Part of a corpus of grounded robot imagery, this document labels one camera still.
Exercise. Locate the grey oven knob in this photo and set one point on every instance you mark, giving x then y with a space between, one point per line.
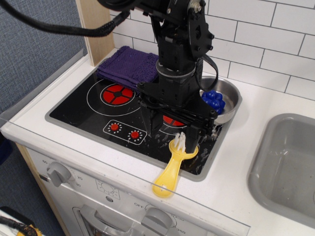
157 220
58 173

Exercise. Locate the grey left oven knob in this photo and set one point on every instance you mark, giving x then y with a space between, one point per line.
58 173

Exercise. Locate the silver metal bowl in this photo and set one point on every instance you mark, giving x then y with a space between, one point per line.
231 97

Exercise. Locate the yellow dish brush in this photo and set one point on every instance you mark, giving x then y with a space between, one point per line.
165 185

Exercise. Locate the grey sink basin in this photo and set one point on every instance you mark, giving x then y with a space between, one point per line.
282 177

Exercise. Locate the blue plastic grapes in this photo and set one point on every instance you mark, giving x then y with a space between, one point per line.
215 100

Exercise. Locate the grey oven door handle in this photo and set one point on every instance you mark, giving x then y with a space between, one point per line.
107 223

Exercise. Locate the black toy stove top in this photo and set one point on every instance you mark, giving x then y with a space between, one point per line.
110 114

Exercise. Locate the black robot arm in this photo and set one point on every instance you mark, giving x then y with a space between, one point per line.
183 40

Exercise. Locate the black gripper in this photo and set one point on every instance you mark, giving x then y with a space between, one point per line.
176 94

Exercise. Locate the grey right oven knob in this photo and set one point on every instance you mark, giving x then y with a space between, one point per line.
157 220

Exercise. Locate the purple folded cloth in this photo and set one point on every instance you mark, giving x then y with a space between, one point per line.
129 67

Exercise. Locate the wooden side post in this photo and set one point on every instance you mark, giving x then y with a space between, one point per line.
93 15

